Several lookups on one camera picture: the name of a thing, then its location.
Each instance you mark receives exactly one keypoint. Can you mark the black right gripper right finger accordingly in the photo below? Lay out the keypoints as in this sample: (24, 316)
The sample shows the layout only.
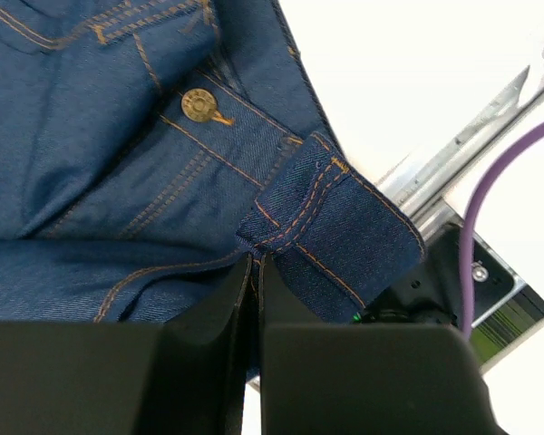
(321, 378)

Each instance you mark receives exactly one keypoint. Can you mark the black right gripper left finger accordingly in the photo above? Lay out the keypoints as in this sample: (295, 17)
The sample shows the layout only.
(186, 376)

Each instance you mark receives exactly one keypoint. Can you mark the dark blue denim trousers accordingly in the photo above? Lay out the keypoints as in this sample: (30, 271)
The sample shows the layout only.
(146, 146)

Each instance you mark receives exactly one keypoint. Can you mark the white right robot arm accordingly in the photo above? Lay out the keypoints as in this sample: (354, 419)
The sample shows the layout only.
(412, 299)

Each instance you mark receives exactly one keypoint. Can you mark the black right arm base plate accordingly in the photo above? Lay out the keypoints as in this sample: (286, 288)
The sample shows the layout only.
(507, 310)

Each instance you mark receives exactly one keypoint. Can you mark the aluminium table edge rail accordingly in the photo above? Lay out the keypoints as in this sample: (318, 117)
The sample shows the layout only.
(423, 176)

